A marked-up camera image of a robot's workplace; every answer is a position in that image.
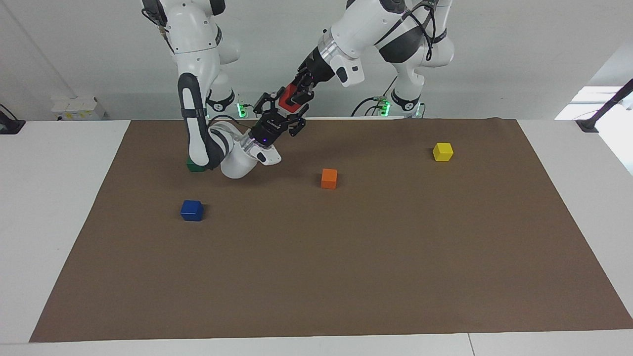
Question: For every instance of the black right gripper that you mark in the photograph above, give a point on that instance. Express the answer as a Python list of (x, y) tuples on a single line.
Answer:
[(268, 129)]

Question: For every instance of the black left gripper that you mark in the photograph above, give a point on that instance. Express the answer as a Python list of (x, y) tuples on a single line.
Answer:
[(316, 69)]

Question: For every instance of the red wooden block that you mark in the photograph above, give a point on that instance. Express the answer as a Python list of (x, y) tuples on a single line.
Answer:
[(285, 101)]

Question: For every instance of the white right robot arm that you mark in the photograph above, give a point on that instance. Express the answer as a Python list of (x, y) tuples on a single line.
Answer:
[(198, 74)]

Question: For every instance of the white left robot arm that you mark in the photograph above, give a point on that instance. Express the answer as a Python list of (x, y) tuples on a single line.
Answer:
[(376, 24)]

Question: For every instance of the orange wooden block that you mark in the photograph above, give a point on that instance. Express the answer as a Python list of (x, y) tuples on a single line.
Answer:
[(329, 178)]

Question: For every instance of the green wooden block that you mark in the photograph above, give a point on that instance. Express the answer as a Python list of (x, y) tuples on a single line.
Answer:
[(194, 168)]

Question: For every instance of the blue wooden block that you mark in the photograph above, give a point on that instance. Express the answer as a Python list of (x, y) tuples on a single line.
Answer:
[(192, 210)]

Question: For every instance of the yellow wooden block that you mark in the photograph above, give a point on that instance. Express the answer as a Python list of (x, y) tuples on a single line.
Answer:
[(442, 152)]

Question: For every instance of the brown paper mat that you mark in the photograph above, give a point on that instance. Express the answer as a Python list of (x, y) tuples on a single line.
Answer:
[(321, 267)]

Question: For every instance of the white box yellow label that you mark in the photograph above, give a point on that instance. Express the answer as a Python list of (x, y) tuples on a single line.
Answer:
[(76, 109)]

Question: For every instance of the black table clamp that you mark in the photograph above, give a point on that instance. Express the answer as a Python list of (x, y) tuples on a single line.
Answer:
[(10, 124)]

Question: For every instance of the black angled stand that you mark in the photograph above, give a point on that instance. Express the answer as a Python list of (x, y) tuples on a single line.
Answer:
[(601, 111)]

